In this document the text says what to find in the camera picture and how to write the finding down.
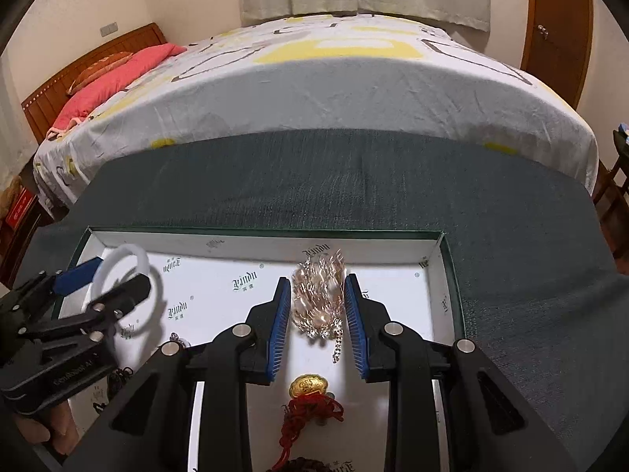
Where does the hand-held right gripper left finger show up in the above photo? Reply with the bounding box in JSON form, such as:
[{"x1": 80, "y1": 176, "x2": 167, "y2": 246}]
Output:
[{"x1": 64, "y1": 277, "x2": 292, "y2": 472}]

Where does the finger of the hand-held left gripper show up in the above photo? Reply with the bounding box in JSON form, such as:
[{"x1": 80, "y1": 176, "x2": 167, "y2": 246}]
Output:
[
  {"x1": 10, "y1": 258, "x2": 106, "y2": 316},
  {"x1": 20, "y1": 273, "x2": 153, "y2": 351}
]

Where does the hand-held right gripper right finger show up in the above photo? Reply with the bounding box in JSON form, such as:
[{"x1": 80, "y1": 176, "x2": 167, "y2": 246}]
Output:
[{"x1": 344, "y1": 274, "x2": 566, "y2": 472}]

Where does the white jade bangle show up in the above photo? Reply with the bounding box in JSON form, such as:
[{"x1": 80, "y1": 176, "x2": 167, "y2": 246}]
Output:
[{"x1": 88, "y1": 245, "x2": 164, "y2": 337}]

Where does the pearl cluster hair ornament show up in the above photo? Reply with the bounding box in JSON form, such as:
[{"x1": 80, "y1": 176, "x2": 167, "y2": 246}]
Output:
[{"x1": 291, "y1": 251, "x2": 349, "y2": 365}]

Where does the gold ingot red tassel charm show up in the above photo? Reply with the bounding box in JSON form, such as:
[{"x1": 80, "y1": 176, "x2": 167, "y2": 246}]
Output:
[{"x1": 268, "y1": 374, "x2": 347, "y2": 470}]

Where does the black bead string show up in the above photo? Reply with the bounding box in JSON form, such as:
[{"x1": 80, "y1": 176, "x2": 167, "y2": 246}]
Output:
[{"x1": 105, "y1": 366, "x2": 134, "y2": 401}]

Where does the green box with white lining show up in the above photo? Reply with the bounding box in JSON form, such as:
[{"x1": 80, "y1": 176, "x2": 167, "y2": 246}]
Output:
[{"x1": 49, "y1": 226, "x2": 465, "y2": 472}]

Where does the dark red bead bracelet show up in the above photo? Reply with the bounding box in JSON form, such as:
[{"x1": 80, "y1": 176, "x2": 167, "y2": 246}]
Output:
[{"x1": 282, "y1": 457, "x2": 340, "y2": 472}]

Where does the person's left hand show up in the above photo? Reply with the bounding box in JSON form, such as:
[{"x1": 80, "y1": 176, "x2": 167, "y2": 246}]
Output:
[{"x1": 12, "y1": 393, "x2": 79, "y2": 463}]

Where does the dark wooden nightstand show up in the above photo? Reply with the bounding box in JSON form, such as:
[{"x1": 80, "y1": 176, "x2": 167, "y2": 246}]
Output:
[{"x1": 0, "y1": 197, "x2": 55, "y2": 288}]

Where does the red box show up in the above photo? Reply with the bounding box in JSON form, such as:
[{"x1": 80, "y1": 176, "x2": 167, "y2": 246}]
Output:
[{"x1": 7, "y1": 192, "x2": 37, "y2": 227}]

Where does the brown teddy bear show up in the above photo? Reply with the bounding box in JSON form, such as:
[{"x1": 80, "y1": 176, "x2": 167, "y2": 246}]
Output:
[{"x1": 0, "y1": 177, "x2": 23, "y2": 207}]

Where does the dark green tablecloth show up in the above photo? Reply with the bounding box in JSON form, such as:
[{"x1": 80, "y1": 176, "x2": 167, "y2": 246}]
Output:
[{"x1": 10, "y1": 128, "x2": 629, "y2": 472}]

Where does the pink pillow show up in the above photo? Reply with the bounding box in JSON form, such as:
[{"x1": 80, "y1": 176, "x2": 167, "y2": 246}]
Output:
[{"x1": 46, "y1": 43, "x2": 188, "y2": 138}]

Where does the brown cushion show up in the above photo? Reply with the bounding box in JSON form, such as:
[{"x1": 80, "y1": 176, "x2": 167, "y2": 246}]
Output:
[{"x1": 67, "y1": 52, "x2": 134, "y2": 95}]

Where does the wooden bed headboard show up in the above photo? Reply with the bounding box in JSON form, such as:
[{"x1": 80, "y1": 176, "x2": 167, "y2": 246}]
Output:
[{"x1": 22, "y1": 22, "x2": 165, "y2": 144}]

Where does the patterned white yellow bed sheet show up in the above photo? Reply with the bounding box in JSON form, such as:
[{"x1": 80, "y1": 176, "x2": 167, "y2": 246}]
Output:
[{"x1": 33, "y1": 14, "x2": 599, "y2": 207}]

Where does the dark wooden chair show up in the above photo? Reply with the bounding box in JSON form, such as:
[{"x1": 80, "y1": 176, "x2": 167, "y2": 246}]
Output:
[{"x1": 594, "y1": 128, "x2": 629, "y2": 222}]

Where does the brown wooden door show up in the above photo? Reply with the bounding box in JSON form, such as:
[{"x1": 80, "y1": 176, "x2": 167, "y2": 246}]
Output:
[{"x1": 520, "y1": 0, "x2": 594, "y2": 111}]

